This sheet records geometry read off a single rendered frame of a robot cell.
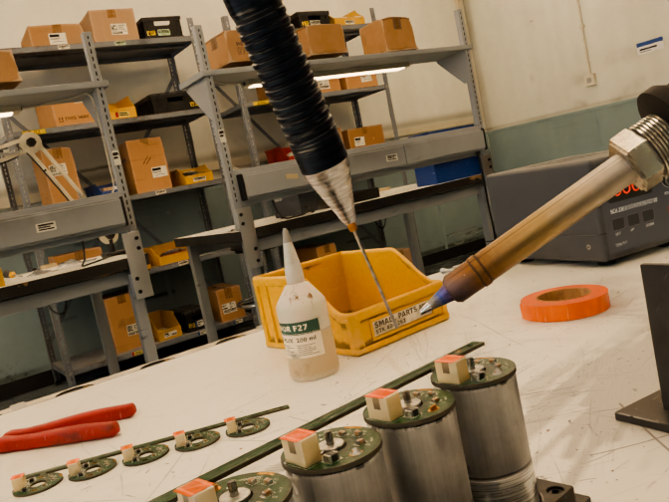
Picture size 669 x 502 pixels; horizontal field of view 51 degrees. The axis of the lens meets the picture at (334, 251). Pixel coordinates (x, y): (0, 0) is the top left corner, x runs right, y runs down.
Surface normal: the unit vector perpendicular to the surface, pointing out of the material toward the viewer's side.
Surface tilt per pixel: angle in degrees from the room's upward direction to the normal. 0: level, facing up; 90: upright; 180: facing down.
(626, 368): 0
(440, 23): 90
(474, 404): 90
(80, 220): 90
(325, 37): 91
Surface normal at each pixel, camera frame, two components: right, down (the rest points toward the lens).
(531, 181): -0.89, 0.22
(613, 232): 0.40, 0.01
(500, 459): 0.15, 0.07
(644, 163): -0.07, 0.11
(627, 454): -0.20, -0.97
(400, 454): -0.36, 0.17
